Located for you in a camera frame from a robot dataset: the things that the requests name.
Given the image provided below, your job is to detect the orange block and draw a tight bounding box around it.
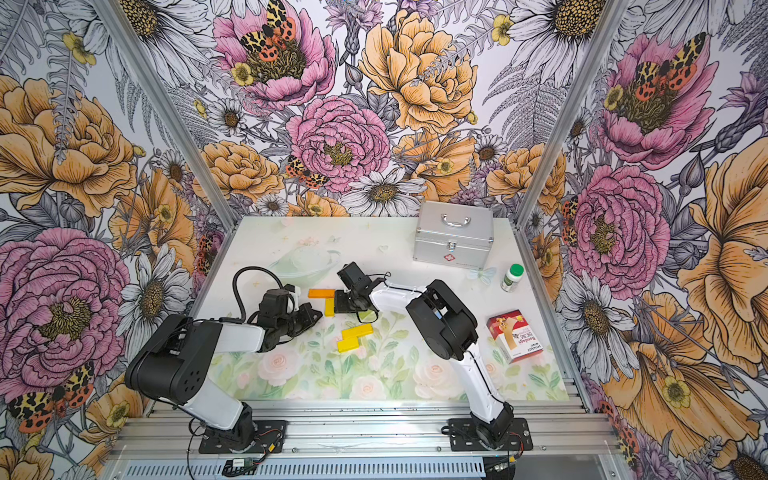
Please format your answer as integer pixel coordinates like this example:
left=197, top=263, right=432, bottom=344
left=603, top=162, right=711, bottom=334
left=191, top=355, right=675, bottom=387
left=307, top=288, right=335, bottom=299

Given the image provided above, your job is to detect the yellow small block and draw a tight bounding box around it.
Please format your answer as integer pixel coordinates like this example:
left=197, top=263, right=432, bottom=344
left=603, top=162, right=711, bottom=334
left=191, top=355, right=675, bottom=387
left=324, top=298, right=335, bottom=318

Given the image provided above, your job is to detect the yellow long block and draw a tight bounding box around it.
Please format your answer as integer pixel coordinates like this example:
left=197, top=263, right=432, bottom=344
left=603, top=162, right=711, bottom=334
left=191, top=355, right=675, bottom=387
left=342, top=324, right=374, bottom=340
left=337, top=337, right=360, bottom=353

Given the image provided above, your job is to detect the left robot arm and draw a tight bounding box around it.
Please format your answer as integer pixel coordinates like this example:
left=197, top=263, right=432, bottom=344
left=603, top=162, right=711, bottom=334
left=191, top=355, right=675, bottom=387
left=125, top=285, right=323, bottom=452

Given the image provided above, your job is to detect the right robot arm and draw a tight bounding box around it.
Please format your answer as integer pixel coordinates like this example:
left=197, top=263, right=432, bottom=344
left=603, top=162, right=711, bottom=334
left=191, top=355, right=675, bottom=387
left=335, top=262, right=514, bottom=449

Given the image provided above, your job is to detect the clear glass bowl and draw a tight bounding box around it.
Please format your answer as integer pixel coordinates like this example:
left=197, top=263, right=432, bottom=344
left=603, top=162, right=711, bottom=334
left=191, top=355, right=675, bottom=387
left=268, top=246, right=341, bottom=289

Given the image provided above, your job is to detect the silver metal case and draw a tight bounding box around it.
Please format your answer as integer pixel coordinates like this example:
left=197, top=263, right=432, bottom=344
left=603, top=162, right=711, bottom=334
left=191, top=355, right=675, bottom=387
left=413, top=201, right=494, bottom=269

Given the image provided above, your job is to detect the white green-capped bottle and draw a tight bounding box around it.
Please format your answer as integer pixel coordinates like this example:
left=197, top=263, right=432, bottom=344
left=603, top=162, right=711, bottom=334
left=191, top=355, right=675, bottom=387
left=500, top=263, right=525, bottom=292

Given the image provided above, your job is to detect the red bandage box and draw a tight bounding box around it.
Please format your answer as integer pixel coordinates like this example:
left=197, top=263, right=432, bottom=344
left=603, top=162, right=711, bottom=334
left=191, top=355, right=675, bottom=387
left=486, top=310, right=543, bottom=363

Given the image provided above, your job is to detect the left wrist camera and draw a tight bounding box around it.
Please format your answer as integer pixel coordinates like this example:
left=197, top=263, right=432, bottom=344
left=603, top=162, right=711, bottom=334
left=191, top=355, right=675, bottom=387
left=284, top=284, right=301, bottom=306

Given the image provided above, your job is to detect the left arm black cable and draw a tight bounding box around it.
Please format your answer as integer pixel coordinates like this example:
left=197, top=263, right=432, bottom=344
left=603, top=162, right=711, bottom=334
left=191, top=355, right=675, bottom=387
left=231, top=265, right=286, bottom=322

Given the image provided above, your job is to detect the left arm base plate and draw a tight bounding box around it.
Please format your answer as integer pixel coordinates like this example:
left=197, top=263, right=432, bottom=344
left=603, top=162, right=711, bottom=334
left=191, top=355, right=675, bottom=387
left=198, top=420, right=288, bottom=455

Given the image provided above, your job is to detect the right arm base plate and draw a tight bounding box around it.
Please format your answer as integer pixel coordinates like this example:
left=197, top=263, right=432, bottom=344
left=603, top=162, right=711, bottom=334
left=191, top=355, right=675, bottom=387
left=441, top=418, right=534, bottom=453

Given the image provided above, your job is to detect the aluminium rail frame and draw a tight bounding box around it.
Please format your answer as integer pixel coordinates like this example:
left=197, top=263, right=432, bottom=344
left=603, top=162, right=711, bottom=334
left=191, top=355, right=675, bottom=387
left=102, top=399, right=631, bottom=479

